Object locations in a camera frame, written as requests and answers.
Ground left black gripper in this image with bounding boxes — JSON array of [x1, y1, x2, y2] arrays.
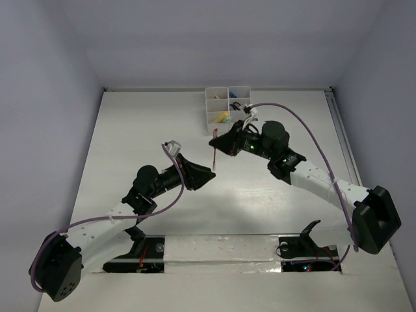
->
[[148, 153, 215, 199]]

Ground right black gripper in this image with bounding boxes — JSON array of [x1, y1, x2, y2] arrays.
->
[[210, 118, 275, 160]]

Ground red gel pen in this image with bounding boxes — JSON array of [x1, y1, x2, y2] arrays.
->
[[212, 128, 218, 172]]

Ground black handled scissors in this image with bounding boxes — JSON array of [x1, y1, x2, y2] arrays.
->
[[229, 101, 241, 111]]

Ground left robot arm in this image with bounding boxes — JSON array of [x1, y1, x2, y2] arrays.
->
[[29, 154, 216, 302]]

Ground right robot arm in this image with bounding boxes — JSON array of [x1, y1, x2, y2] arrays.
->
[[209, 120, 402, 255]]

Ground left white compartment organizer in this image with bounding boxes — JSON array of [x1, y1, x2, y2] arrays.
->
[[205, 86, 229, 137]]

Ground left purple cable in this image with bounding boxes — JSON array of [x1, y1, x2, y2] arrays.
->
[[30, 142, 185, 291]]

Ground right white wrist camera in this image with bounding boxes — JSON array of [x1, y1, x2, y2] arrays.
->
[[241, 104, 258, 127]]

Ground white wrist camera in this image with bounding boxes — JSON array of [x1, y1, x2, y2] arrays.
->
[[161, 140, 182, 159], [241, 104, 258, 127]]

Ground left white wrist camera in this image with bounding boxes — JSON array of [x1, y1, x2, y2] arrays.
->
[[161, 140, 182, 159]]

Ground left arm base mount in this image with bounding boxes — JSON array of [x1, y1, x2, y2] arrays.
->
[[102, 234, 165, 274]]

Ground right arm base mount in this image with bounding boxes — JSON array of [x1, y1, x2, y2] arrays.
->
[[275, 220, 341, 273]]

